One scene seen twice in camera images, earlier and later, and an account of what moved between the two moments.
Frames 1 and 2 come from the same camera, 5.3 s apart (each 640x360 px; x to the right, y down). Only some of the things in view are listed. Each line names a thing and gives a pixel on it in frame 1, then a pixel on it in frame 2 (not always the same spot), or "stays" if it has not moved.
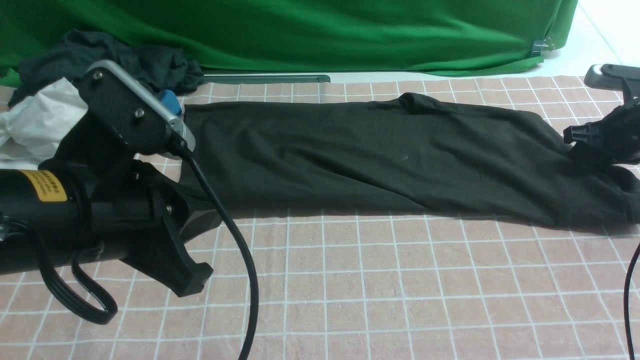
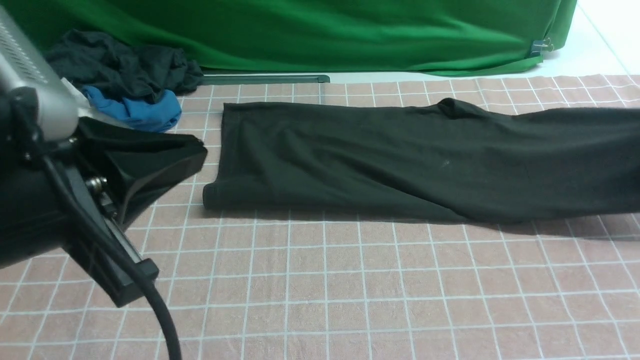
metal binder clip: x=539 y=46 stays
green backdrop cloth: x=427 y=38 stays
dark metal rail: x=222 y=79 stays
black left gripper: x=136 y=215 → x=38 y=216
